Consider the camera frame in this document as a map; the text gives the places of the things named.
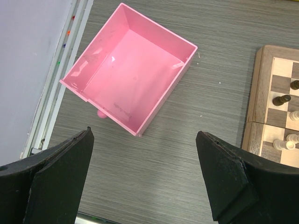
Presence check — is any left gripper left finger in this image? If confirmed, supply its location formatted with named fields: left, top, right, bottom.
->
left=0, top=127, right=94, bottom=224

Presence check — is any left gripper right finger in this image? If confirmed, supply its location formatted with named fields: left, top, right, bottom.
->
left=196, top=131, right=299, bottom=224

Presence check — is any white rook chess piece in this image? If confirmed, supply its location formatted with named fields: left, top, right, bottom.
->
left=273, top=139, right=296, bottom=151

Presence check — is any wooden chess board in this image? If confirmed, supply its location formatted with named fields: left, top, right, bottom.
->
left=242, top=45, right=299, bottom=167

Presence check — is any pink plastic box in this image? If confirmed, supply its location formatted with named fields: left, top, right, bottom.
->
left=60, top=3, right=197, bottom=136

